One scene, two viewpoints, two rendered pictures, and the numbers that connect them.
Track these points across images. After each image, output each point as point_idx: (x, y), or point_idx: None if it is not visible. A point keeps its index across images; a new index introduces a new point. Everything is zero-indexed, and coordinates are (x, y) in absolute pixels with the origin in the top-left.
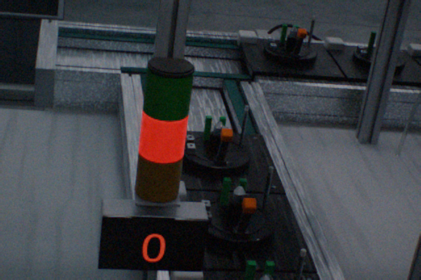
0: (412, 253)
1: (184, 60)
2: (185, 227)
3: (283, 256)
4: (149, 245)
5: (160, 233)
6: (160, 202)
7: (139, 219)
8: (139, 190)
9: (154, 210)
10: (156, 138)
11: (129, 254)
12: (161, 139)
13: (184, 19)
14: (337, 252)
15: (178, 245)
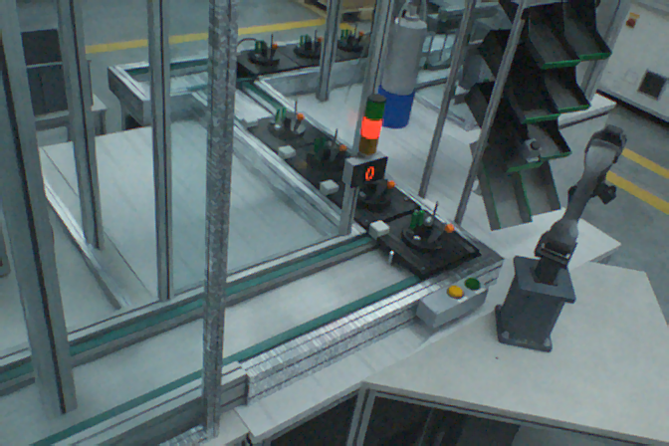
0: (383, 151)
1: (377, 94)
2: (380, 161)
3: None
4: (368, 172)
5: (372, 166)
6: (373, 153)
7: (366, 163)
8: (364, 151)
9: (367, 158)
10: (374, 128)
11: (361, 178)
12: (376, 128)
13: (378, 78)
14: None
15: (377, 169)
